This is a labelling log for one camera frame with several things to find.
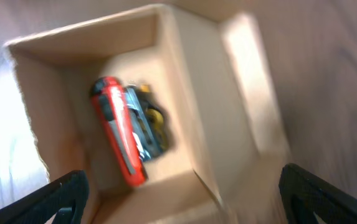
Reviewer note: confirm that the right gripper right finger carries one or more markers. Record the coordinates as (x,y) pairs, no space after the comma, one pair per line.
(307,198)

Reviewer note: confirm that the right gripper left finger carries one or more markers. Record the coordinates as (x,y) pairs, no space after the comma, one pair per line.
(61,201)

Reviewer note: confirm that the black correction tape dispenser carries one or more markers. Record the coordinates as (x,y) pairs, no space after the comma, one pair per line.
(148,122)

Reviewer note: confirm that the red utility knife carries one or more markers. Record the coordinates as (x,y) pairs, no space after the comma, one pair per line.
(108,98)

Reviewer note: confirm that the cardboard box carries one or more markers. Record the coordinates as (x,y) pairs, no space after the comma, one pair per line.
(210,145)

